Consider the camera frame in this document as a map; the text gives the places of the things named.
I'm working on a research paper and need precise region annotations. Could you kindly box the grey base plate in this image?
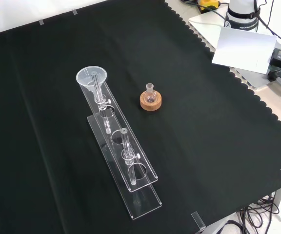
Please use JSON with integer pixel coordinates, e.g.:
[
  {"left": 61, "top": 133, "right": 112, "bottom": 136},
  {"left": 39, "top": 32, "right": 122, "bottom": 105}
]
[{"left": 188, "top": 10, "right": 281, "bottom": 90}]

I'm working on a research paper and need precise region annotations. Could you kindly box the black table cloth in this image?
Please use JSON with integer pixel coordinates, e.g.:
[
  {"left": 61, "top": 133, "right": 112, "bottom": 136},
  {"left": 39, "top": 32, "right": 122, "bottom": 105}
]
[{"left": 0, "top": 0, "right": 281, "bottom": 234}]

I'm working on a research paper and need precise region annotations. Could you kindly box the cork ring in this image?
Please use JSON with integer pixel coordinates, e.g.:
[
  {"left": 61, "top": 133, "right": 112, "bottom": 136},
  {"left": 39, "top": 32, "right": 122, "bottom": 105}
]
[{"left": 140, "top": 90, "right": 162, "bottom": 112}]

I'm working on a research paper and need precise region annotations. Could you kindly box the black stop button cable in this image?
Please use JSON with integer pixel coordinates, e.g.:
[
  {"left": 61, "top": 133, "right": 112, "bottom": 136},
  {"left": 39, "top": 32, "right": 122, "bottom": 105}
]
[{"left": 205, "top": 6, "right": 229, "bottom": 27}]

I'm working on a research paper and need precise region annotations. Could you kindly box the pale board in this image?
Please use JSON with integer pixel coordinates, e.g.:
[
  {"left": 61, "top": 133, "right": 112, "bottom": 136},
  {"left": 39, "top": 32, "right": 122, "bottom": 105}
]
[{"left": 212, "top": 26, "right": 278, "bottom": 75}]

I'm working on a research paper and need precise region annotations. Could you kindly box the clear acrylic funnel stand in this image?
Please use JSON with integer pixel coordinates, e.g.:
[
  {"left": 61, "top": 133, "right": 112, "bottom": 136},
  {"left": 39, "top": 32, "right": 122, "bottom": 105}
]
[{"left": 78, "top": 70, "right": 163, "bottom": 220}]

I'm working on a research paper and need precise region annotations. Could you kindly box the small round-bottom glass flask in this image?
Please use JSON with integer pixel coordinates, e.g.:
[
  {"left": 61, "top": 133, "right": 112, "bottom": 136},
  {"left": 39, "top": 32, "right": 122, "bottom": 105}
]
[{"left": 145, "top": 83, "right": 158, "bottom": 103}]

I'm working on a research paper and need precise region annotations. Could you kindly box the black cable bundle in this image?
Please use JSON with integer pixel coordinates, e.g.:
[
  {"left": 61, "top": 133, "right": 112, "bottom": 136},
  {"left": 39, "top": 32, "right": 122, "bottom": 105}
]
[{"left": 218, "top": 194, "right": 281, "bottom": 234}]

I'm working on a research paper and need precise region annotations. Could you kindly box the clear plastic funnel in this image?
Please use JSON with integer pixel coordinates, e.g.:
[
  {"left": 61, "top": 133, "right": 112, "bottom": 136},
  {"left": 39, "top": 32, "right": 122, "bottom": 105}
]
[{"left": 76, "top": 65, "right": 108, "bottom": 95}]

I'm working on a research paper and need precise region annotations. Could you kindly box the yellow stop button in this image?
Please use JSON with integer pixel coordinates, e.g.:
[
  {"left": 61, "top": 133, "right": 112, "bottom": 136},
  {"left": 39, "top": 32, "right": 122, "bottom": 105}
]
[{"left": 197, "top": 0, "right": 222, "bottom": 14}]

